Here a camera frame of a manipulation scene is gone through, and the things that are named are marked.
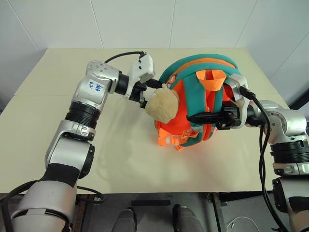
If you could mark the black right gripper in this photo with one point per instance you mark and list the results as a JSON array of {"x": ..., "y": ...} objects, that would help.
[{"x": 229, "y": 116}]

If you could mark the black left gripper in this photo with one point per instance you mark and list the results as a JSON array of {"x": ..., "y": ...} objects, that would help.
[{"x": 137, "y": 92}]

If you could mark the orange and teal backpack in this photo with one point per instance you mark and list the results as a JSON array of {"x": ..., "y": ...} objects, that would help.
[{"x": 193, "y": 101}]

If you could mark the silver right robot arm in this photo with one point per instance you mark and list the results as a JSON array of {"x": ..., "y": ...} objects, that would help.
[{"x": 285, "y": 123}]

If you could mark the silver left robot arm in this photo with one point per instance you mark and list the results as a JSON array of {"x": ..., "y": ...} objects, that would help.
[{"x": 89, "y": 96}]

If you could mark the beige plush toy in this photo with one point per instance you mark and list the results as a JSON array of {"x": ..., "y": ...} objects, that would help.
[{"x": 161, "y": 104}]

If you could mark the metal table leg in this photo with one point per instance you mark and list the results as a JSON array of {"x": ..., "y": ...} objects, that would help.
[{"x": 217, "y": 212}]

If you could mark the dark grey rounded shape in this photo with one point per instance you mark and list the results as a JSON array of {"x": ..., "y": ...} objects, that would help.
[
  {"x": 126, "y": 221},
  {"x": 184, "y": 218}
]

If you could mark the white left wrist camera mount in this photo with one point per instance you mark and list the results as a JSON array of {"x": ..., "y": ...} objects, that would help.
[{"x": 142, "y": 68}]

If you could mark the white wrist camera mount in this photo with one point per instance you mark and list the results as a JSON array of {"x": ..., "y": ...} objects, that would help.
[
  {"x": 142, "y": 68},
  {"x": 239, "y": 83}
]

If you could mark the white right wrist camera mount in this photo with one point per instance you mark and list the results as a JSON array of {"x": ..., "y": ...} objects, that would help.
[{"x": 239, "y": 83}]

